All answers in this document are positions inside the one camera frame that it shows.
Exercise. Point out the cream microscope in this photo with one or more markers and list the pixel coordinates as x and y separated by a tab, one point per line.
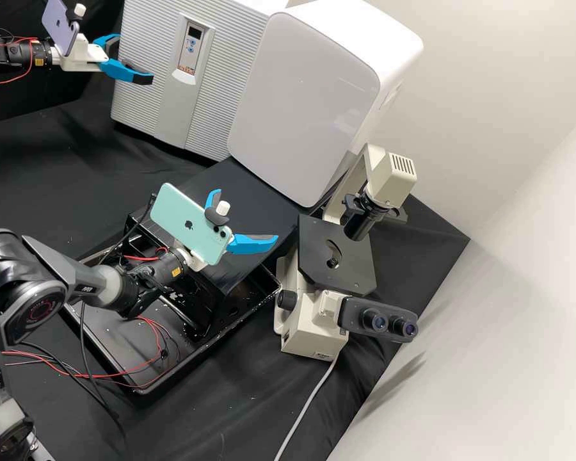
307	326

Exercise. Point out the black tray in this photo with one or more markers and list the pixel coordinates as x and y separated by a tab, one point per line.
115	336

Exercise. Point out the right wrist camera phone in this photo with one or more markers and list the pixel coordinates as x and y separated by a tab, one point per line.
182	221

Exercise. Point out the wrist camera phone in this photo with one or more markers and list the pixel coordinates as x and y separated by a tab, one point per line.
60	21
182	221

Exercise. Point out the white box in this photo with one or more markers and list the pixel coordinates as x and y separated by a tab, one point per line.
307	96

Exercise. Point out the left wrist camera phone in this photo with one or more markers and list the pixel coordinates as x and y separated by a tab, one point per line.
60	21

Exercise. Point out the white incubator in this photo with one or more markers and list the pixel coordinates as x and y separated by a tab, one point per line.
269	4

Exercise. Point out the incubator door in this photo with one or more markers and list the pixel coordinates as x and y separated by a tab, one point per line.
149	110

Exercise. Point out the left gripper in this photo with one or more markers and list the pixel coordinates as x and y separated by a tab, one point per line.
84	55

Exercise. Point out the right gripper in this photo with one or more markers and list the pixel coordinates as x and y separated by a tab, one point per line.
197	263

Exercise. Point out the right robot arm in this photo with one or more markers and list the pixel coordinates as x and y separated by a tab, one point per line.
38	283

